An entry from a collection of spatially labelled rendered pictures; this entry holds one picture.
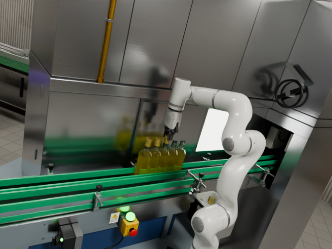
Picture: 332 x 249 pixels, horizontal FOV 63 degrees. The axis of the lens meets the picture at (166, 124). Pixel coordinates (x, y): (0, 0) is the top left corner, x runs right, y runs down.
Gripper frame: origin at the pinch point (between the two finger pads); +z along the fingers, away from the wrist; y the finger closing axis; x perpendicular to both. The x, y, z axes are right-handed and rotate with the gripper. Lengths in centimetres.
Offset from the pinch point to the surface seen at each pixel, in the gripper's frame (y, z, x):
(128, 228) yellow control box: 23, 37, -27
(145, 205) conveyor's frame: 15.5, 31.8, -15.0
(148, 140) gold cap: 1.3, 2.2, -12.9
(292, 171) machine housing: 22, 20, 102
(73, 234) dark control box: 22, 34, -52
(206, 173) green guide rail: 3.9, 25.8, 34.8
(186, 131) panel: -11.9, 3.1, 23.1
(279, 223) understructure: 22, 70, 117
